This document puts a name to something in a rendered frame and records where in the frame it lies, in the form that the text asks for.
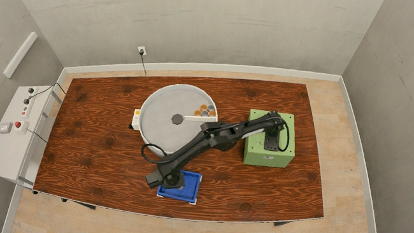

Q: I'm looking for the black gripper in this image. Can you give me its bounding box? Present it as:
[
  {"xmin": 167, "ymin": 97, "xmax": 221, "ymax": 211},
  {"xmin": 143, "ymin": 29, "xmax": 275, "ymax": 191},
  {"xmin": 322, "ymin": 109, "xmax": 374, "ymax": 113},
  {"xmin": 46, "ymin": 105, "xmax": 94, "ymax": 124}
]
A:
[{"xmin": 162, "ymin": 173, "xmax": 185, "ymax": 189}]

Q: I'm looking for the blue open tray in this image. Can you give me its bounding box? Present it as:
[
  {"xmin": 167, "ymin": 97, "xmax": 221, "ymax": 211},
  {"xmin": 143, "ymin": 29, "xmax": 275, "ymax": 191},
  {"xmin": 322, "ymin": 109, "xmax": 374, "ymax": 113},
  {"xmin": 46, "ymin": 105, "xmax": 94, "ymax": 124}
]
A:
[{"xmin": 157, "ymin": 170, "xmax": 201, "ymax": 203}]

